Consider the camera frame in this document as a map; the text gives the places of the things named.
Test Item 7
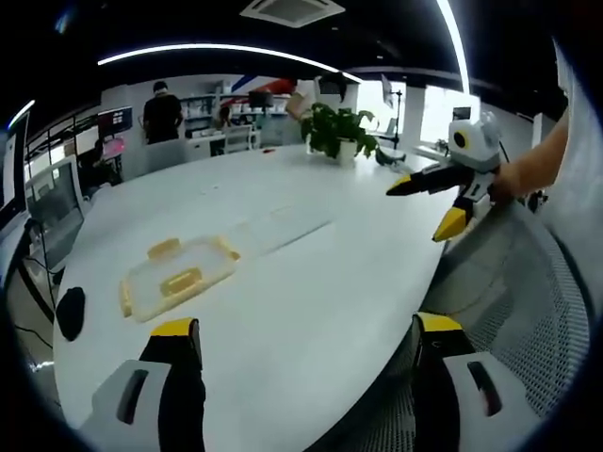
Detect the grey mesh office chair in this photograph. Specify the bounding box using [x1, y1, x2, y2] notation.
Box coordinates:
[371, 196, 593, 452]

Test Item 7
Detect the clear lid with yellow buckles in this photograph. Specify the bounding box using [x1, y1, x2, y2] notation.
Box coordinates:
[119, 234, 242, 324]

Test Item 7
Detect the clear plastic container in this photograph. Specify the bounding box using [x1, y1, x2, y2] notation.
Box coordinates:
[224, 202, 336, 259]

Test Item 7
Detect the person's right hand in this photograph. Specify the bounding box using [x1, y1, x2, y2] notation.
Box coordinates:
[487, 161, 525, 209]

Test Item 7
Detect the dark computer monitor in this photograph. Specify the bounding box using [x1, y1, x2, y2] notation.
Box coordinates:
[0, 111, 30, 216]

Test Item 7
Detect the long ceiling light strip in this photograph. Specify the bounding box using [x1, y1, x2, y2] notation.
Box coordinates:
[96, 42, 362, 85]
[435, 0, 473, 98]

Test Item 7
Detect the dark grey object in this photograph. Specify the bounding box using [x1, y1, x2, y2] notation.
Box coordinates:
[375, 147, 409, 167]

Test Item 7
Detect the green potted plant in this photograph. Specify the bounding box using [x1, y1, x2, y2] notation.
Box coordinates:
[300, 103, 381, 167]

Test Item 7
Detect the white framed desktop monitor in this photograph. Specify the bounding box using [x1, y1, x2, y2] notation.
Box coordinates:
[24, 156, 87, 272]

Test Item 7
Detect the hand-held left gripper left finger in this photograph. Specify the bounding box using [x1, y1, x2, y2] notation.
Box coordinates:
[77, 317, 208, 452]

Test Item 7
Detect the black pouch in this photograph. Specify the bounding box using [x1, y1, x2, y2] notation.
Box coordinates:
[56, 286, 88, 343]

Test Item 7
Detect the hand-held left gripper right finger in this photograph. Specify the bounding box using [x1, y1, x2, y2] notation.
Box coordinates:
[408, 311, 536, 452]

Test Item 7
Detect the white chair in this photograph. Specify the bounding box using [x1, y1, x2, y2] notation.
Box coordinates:
[222, 123, 261, 153]

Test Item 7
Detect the person's white shirt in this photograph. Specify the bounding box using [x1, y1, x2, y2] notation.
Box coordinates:
[551, 37, 603, 246]

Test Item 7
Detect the black light stand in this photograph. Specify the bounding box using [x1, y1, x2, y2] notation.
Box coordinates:
[380, 73, 409, 148]

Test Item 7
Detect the wall screen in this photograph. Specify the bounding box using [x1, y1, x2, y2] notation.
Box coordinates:
[97, 106, 135, 137]

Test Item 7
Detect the ceiling air conditioner vent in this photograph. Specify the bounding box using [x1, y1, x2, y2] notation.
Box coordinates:
[238, 0, 347, 28]

